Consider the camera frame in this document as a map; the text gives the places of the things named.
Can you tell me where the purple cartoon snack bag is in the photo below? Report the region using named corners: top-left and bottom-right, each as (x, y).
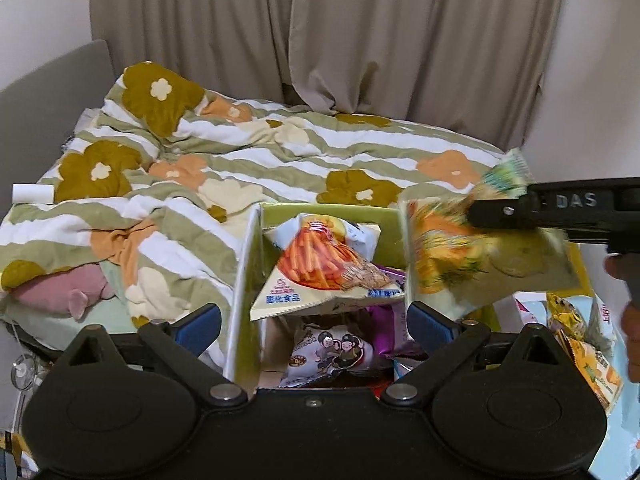
top-left (356, 266), bottom-right (423, 359)

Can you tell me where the pale green fruit snack bag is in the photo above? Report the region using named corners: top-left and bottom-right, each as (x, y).
top-left (400, 148), bottom-right (579, 321)

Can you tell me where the white blue-lettered chip bag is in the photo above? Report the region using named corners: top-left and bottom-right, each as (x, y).
top-left (250, 212), bottom-right (401, 321)

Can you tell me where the person's right hand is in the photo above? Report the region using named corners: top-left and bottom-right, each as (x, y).
top-left (604, 254), bottom-right (640, 384)

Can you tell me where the gold foil snack bag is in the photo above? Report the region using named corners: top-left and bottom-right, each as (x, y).
top-left (546, 292), bottom-right (587, 340)

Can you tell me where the grey potato chip bag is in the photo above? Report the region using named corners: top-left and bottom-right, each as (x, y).
top-left (585, 295), bottom-right (618, 359)

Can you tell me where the pink plush toy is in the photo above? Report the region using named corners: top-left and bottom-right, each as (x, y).
top-left (12, 263), bottom-right (115, 321)

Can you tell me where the black white cartoon snack bag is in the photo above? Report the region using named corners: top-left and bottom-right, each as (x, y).
top-left (279, 324), bottom-right (375, 388)

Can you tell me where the green storage box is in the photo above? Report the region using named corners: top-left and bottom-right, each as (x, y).
top-left (224, 198), bottom-right (593, 391)

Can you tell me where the floral striped duvet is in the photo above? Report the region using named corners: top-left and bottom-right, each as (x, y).
top-left (1, 61), bottom-right (502, 350)

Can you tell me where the orange cream cracker bag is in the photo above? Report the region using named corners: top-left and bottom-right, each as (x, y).
top-left (554, 330), bottom-right (623, 415)

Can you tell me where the beige curtain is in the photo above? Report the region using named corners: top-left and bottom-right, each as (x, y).
top-left (90, 0), bottom-right (561, 148)

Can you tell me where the white paper roll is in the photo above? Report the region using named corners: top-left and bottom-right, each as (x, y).
top-left (11, 183), bottom-right (55, 205)

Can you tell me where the grey bed headboard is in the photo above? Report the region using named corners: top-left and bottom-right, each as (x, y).
top-left (1, 39), bottom-right (115, 214)

